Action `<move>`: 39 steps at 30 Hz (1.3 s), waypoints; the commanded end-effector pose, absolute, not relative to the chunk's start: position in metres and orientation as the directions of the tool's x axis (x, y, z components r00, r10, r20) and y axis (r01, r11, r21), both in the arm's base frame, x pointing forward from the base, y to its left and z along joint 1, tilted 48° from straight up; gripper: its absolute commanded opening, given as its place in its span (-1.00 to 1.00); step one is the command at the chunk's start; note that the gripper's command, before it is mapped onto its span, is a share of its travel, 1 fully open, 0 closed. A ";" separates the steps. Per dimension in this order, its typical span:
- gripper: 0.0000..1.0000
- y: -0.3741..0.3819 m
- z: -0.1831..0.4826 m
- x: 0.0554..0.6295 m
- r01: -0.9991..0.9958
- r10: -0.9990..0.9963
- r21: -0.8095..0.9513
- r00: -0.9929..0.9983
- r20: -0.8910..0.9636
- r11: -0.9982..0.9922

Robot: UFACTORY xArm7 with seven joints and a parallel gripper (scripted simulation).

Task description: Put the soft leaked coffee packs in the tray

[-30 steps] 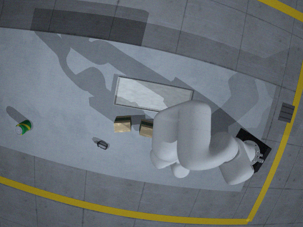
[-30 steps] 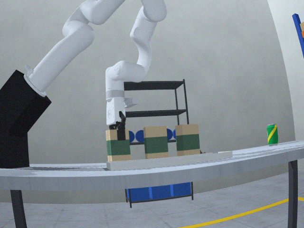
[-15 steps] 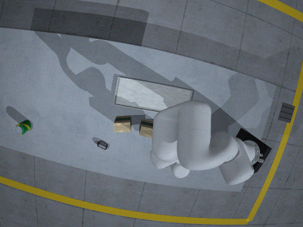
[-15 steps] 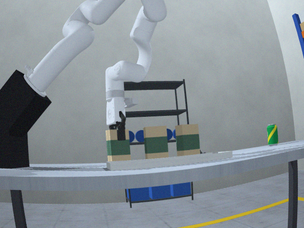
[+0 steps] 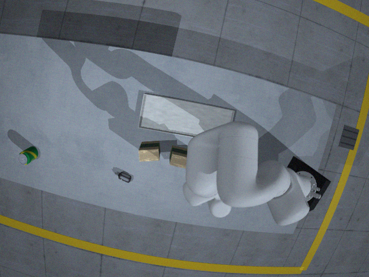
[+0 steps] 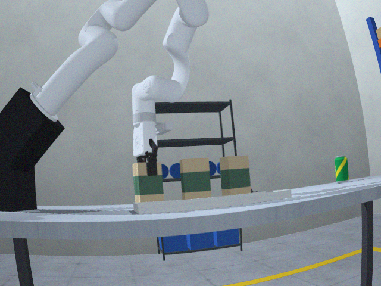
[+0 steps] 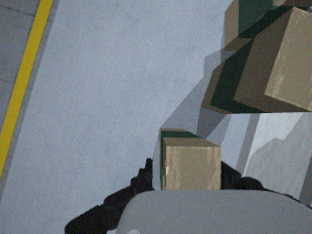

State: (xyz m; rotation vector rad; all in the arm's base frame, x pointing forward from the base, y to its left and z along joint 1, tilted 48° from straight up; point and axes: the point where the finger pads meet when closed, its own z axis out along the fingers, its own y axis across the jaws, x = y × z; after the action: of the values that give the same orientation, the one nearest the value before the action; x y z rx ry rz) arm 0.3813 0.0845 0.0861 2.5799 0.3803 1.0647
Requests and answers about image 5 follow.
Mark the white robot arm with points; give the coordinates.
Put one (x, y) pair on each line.
(231, 180)

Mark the green drink can with yellow stripe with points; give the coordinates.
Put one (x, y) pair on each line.
(28, 155)

